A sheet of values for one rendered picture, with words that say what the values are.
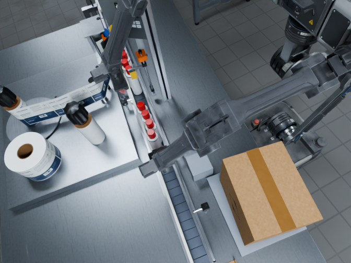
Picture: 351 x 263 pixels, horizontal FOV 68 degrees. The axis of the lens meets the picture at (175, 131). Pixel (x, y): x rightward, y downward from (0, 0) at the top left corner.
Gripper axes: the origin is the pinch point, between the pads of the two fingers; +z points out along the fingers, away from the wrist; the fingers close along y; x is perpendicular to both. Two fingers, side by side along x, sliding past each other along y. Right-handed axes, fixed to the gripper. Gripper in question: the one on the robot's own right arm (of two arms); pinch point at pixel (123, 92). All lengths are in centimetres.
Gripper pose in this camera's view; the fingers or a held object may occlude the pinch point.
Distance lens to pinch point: 135.6
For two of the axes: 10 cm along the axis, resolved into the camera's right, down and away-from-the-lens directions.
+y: 3.6, 8.1, -4.5
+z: 0.9, 4.5, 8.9
